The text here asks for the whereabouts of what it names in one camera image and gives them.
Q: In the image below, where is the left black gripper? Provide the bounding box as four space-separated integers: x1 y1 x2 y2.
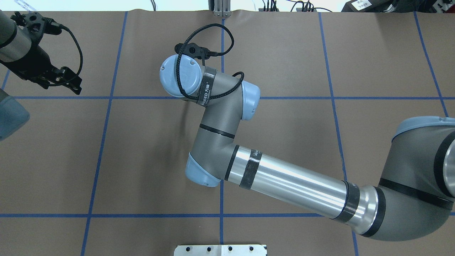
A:
2 46 82 95

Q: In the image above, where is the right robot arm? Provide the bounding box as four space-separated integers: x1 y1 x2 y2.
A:
159 54 454 241

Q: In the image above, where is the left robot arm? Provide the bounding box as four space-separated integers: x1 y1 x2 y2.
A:
0 11 84 95

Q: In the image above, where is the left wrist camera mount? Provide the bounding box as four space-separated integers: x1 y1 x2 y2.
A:
10 11 64 35

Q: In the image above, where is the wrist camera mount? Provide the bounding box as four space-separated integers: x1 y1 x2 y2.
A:
182 43 218 60
10 11 64 35

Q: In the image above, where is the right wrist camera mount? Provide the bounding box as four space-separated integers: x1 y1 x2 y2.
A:
182 43 218 60

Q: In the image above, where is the aluminium frame post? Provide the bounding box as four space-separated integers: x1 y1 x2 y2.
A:
208 0 232 18

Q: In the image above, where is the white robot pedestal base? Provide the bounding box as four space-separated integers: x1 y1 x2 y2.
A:
173 244 268 256

